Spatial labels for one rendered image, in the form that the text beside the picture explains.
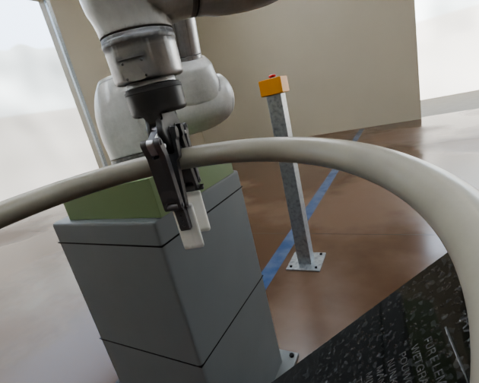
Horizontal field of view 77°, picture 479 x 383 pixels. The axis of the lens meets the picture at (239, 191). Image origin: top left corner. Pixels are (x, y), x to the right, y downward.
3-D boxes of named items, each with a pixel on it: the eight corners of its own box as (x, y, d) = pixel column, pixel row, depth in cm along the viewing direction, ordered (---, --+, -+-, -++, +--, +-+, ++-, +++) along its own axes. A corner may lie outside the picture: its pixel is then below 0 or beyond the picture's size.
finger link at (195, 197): (181, 194, 47) (182, 192, 48) (192, 233, 50) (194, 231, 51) (198, 191, 47) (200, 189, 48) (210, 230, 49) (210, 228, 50)
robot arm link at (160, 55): (84, 41, 34) (103, 95, 36) (158, 20, 33) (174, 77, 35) (121, 48, 43) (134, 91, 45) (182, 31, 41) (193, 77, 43)
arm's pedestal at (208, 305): (118, 439, 105) (22, 231, 83) (199, 333, 146) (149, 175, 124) (245, 504, 80) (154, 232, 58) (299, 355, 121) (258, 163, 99)
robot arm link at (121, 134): (111, 161, 93) (86, 89, 89) (169, 146, 99) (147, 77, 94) (106, 161, 78) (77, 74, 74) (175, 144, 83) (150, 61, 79)
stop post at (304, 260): (325, 254, 188) (296, 71, 159) (319, 272, 172) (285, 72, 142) (295, 253, 198) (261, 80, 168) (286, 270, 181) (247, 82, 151)
